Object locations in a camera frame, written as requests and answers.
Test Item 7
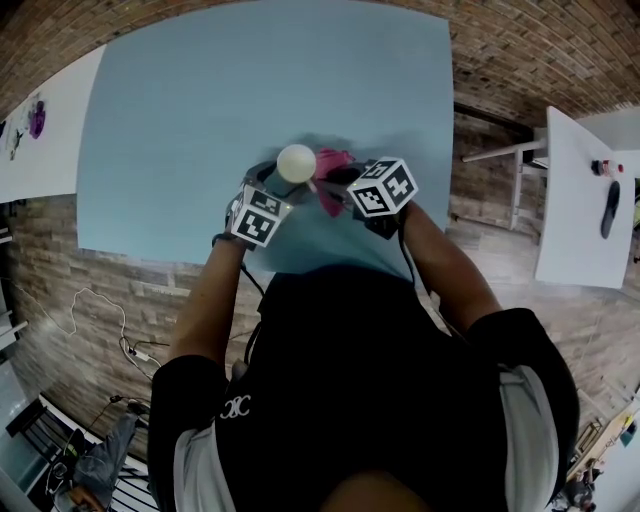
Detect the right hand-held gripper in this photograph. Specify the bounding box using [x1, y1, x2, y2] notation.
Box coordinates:
[327, 157, 419, 242]

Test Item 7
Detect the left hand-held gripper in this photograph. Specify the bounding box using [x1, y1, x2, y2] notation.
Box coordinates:
[223, 160, 304, 250]

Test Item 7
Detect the pink cloth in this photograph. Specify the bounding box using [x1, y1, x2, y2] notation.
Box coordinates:
[312, 146, 357, 219]

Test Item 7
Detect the white ceramic mug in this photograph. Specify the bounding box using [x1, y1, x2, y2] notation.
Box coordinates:
[276, 143, 318, 194]

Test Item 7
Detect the person's left forearm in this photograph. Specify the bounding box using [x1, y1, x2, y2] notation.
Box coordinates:
[168, 239, 249, 374]

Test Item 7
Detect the person's right forearm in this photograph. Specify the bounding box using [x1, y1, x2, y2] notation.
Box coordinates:
[399, 202, 504, 336]

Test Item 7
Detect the light blue table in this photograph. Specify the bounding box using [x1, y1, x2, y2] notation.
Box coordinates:
[75, 1, 455, 281]

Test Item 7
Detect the long white table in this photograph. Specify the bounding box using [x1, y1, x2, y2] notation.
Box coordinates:
[0, 44, 109, 204]

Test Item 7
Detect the person's torso in black shirt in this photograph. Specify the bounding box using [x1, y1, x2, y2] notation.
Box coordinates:
[147, 264, 581, 512]

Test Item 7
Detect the purple object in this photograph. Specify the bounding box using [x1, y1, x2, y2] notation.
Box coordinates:
[28, 99, 49, 140]

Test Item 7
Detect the white table with slanted legs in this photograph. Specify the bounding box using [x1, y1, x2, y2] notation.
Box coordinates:
[460, 105, 637, 290]

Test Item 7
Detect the small black white gadget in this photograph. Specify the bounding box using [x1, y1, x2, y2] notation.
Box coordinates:
[0, 119, 26, 162]

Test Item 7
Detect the red-capped soda bottle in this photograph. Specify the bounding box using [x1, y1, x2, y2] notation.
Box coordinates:
[590, 158, 626, 177]

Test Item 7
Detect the black metal rack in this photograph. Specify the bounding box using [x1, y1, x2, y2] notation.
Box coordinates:
[4, 394, 81, 481]

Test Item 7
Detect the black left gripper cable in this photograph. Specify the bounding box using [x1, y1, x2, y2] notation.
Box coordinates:
[238, 262, 266, 371]

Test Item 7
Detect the white floor cable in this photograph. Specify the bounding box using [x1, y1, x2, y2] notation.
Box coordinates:
[9, 284, 161, 381]

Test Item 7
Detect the black floor cable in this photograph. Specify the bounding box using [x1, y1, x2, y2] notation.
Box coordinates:
[94, 337, 171, 436]

